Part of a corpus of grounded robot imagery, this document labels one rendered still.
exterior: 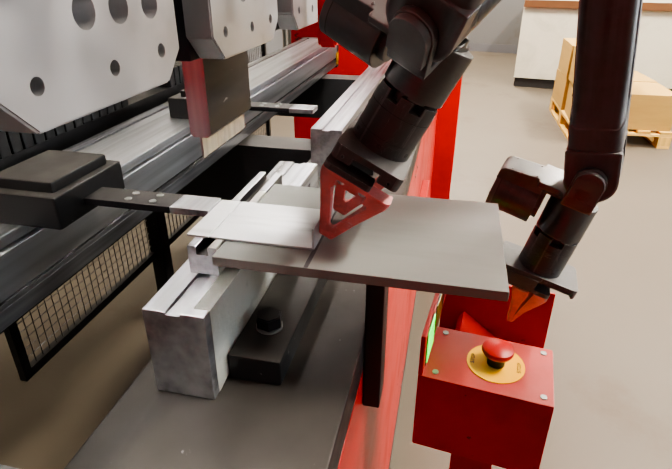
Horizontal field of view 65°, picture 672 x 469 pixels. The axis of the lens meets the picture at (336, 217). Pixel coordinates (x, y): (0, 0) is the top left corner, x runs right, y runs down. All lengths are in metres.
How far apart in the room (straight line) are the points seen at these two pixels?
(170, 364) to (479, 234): 0.32
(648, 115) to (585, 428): 3.06
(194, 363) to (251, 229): 0.14
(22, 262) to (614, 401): 1.71
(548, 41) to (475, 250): 5.72
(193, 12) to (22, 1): 0.18
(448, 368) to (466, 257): 0.24
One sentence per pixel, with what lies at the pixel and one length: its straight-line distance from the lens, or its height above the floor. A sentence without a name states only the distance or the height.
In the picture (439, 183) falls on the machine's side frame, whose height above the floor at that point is 0.19.
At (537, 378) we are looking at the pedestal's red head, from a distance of 0.72.
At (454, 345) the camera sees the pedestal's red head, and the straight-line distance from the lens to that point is 0.74.
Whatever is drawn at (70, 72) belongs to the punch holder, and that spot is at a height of 1.20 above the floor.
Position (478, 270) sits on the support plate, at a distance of 0.48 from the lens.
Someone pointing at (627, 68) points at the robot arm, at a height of 1.15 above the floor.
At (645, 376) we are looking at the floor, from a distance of 2.10.
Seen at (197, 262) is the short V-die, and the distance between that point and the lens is 0.52.
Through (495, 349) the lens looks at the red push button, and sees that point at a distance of 0.70.
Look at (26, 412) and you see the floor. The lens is 1.96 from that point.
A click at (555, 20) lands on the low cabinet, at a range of 6.16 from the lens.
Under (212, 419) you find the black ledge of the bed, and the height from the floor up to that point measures 0.87.
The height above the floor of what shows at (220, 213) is 1.00.
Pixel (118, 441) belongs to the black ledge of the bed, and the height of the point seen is 0.87.
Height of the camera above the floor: 1.24
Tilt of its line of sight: 26 degrees down
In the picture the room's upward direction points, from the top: straight up
